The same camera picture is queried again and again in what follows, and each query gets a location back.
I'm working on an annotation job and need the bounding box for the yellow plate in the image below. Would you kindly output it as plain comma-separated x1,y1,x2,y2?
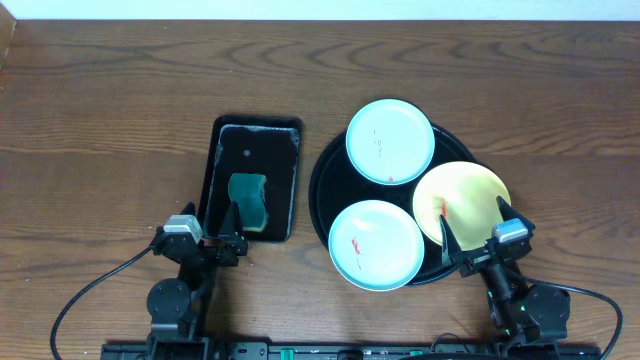
412,161,511,251

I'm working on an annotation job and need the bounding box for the light blue plate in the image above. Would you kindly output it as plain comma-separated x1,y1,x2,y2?
345,99,435,186
328,200,425,292

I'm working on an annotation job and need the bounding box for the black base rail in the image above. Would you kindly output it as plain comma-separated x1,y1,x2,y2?
100,341,600,360

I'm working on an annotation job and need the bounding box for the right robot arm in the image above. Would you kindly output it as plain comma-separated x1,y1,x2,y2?
439,196,570,346

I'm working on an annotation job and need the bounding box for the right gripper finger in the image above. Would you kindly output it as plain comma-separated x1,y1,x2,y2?
439,215,462,266
496,196,535,231

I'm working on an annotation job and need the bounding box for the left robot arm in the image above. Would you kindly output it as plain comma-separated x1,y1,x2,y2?
147,202,248,340

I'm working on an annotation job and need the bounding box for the black rectangular tray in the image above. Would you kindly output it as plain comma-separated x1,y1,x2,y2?
197,115,302,243

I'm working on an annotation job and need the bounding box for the black round tray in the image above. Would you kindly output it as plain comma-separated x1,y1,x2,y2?
309,124,478,286

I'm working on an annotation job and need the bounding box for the green yellow sponge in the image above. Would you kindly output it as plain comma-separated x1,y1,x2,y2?
228,173,268,232

